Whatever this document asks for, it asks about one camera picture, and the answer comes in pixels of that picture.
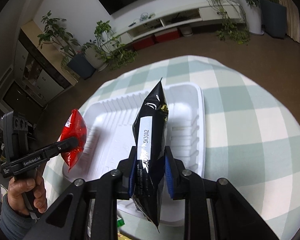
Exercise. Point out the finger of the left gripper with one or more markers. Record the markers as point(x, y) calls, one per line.
point(61, 147)

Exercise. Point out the trailing vine plant right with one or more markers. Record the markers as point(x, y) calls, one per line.
point(232, 30)

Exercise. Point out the large red snack bag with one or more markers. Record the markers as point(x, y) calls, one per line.
point(74, 127)

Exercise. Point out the green checked tablecloth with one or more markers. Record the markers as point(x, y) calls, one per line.
point(252, 139)

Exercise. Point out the beige curtain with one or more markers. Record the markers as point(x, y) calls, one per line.
point(293, 20)

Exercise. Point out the black snack bag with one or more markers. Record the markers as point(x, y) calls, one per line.
point(150, 131)

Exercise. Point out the white plastic tray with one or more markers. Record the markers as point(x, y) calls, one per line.
point(110, 135)

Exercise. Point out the plant in white pot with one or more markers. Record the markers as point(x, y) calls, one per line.
point(252, 15)
point(91, 54)

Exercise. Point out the left hand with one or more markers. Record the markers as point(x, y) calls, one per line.
point(22, 191)

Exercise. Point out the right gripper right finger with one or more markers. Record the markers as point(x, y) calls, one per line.
point(213, 209)

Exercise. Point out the plant in white pot right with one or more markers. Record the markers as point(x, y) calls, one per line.
point(252, 15)

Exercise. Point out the red storage box left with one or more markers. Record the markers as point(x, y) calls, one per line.
point(144, 42)

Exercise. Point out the red storage box right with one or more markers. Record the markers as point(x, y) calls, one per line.
point(167, 35)

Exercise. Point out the white cabinet shelving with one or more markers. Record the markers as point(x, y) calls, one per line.
point(35, 78)

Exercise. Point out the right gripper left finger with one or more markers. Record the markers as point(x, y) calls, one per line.
point(88, 206)

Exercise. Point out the red storage box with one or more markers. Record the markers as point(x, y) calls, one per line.
point(167, 35)
point(144, 42)

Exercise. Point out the green seed packet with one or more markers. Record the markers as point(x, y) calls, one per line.
point(120, 222)

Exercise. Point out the trailing vine plant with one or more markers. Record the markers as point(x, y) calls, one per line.
point(232, 30)
point(110, 48)

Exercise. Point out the plant in white pot left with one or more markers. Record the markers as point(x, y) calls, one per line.
point(91, 54)

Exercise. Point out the large leaf plant dark pot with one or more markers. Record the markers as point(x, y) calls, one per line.
point(274, 17)

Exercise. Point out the tall plant dark pot left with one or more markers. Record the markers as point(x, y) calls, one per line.
point(73, 61)

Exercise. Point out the white tv console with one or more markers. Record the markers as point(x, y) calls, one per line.
point(203, 12)

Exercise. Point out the trailing vine plant left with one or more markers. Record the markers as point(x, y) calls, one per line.
point(110, 48)

